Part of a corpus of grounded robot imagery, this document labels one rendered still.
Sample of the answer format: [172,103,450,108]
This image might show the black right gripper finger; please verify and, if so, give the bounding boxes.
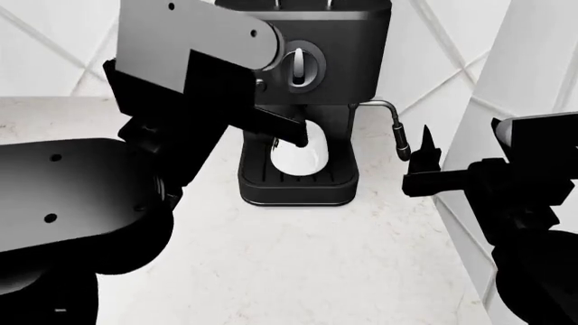
[407,125,443,175]

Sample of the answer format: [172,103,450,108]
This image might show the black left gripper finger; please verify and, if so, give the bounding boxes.
[252,106,311,149]

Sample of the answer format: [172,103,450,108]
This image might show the black espresso coffee machine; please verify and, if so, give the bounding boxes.
[213,0,392,209]

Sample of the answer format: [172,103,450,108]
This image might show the metal steam wand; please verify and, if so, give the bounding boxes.
[363,99,412,163]

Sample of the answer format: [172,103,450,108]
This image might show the white mug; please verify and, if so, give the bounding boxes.
[269,119,331,177]

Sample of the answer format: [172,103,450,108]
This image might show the silver black rotary knob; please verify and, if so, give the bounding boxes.
[283,40,326,94]

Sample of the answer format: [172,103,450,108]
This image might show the grey left wrist camera housing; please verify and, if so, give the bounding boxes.
[116,0,284,95]

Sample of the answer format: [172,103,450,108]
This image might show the grey wrist camera housing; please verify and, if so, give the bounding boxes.
[116,0,284,95]
[490,111,578,164]

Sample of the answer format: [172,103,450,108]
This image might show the grey right wrist camera housing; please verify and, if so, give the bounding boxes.
[490,111,578,164]

